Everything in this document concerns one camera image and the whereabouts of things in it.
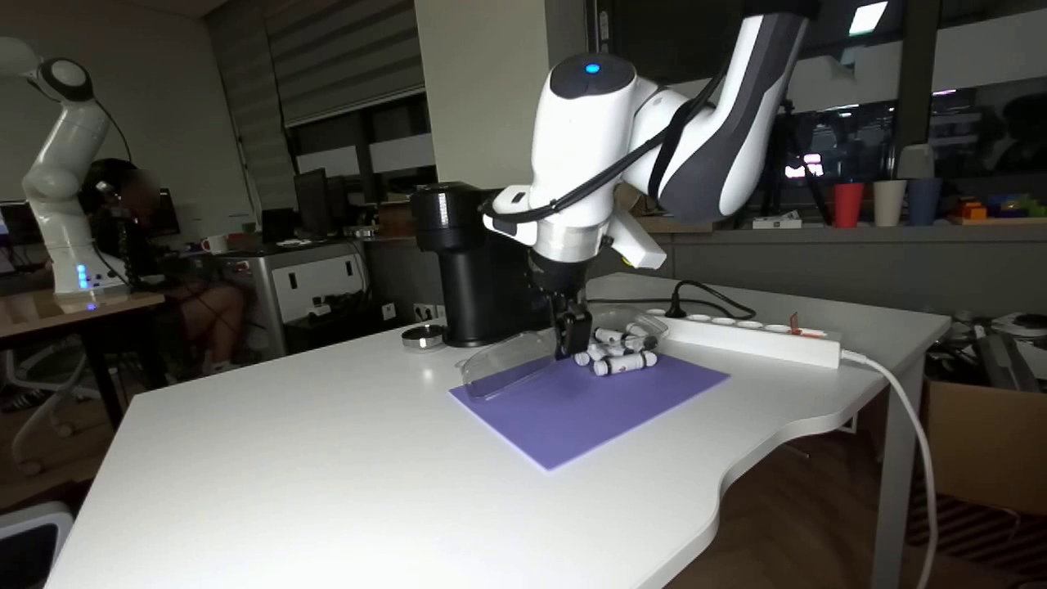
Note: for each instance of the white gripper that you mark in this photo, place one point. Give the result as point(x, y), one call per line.
point(543, 224)

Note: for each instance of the colourless transparent lidded box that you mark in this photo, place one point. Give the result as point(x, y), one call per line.
point(510, 361)

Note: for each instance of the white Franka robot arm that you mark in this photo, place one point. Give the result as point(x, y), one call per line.
point(699, 120)

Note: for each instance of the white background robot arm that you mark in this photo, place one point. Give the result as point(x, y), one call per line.
point(61, 164)

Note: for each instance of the large brown cardboard box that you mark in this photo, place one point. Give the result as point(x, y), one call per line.
point(987, 444)

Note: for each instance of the white capsule roll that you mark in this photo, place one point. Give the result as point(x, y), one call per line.
point(584, 359)
point(610, 336)
point(627, 361)
point(643, 336)

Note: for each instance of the purple mat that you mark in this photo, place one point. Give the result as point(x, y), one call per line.
point(591, 408)

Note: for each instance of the black coffee machine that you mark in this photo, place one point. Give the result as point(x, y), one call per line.
point(468, 274)

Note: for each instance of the small round metal dish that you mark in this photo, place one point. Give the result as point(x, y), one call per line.
point(425, 336)

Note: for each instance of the white power strip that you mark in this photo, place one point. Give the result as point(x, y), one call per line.
point(753, 337)

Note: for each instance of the white cabinet unit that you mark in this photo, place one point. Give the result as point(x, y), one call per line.
point(311, 290)

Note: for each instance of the red cup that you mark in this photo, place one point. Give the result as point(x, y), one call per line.
point(848, 203)

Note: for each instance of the white cup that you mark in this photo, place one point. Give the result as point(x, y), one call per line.
point(887, 202)

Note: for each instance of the grey window blind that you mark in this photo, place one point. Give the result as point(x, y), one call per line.
point(333, 55)

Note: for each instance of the blue cup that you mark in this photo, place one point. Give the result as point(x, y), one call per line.
point(924, 202)

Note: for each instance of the seated person in dark clothes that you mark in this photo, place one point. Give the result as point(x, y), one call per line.
point(137, 233)

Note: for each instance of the wooden side table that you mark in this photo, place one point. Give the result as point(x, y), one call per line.
point(68, 315)

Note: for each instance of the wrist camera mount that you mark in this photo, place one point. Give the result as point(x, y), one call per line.
point(638, 240)

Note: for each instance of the black camera tripod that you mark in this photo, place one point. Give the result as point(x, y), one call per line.
point(812, 190)

